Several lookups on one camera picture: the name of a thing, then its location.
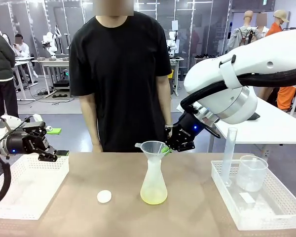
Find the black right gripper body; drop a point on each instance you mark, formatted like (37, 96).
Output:
(187, 127)

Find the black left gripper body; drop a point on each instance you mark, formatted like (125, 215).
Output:
(27, 143)

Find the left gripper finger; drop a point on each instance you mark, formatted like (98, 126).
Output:
(49, 155)
(54, 131)

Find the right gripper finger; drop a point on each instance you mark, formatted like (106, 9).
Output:
(185, 146)
(171, 139)

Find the clear plastic funnel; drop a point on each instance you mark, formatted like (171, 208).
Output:
(150, 149)

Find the clear measuring cylinder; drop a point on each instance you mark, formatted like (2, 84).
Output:
(230, 148)

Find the translucent conical flask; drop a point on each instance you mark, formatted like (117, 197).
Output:
(154, 192)

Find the clear plastic beaker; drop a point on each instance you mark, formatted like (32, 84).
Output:
(251, 175)

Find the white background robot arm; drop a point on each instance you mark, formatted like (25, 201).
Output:
(50, 42)
(172, 45)

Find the person's right forearm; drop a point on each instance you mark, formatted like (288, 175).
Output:
(92, 123)

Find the person's left forearm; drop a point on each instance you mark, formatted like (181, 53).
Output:
(165, 106)

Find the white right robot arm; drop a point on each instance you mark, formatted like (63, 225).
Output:
(261, 56)

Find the person's left hand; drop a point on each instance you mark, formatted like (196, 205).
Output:
(169, 131)

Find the person's right hand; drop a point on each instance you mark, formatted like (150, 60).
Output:
(97, 148)

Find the white perforated plastic basket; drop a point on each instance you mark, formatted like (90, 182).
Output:
(273, 214)
(27, 187)

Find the black controller box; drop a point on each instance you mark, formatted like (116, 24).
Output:
(61, 84)

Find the black device on table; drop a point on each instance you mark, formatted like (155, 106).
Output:
(254, 116)

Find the white round cap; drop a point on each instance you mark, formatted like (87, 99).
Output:
(104, 196)

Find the white background table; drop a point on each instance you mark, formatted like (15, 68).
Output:
(51, 61)
(22, 63)

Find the large white side table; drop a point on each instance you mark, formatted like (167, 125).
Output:
(261, 128)

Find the small white paper label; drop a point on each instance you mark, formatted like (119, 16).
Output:
(247, 198)

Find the person in black T-shirt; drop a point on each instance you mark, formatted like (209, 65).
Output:
(118, 74)

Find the person in dark puffer jacket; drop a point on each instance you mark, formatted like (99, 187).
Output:
(0, 61)

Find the seated person in white top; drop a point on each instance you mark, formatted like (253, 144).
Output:
(22, 49)

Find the mannequin in grey jacket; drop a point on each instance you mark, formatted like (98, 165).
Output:
(239, 37)

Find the mannequin in orange clothes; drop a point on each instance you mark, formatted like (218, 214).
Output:
(276, 29)

